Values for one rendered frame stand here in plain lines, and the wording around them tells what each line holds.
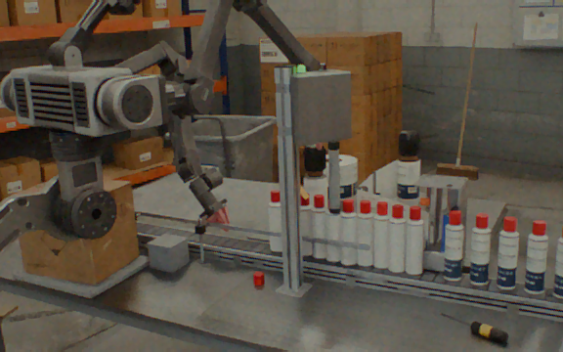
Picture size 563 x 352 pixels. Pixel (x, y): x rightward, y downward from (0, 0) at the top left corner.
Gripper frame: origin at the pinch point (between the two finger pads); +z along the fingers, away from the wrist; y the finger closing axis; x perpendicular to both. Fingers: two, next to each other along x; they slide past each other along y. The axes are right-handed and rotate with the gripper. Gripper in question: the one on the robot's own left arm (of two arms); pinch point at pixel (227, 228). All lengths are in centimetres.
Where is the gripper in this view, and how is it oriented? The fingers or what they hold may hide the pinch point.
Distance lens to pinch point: 212.4
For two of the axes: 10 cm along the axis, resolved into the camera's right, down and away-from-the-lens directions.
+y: 4.7, -2.6, 8.4
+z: 5.9, 8.1, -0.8
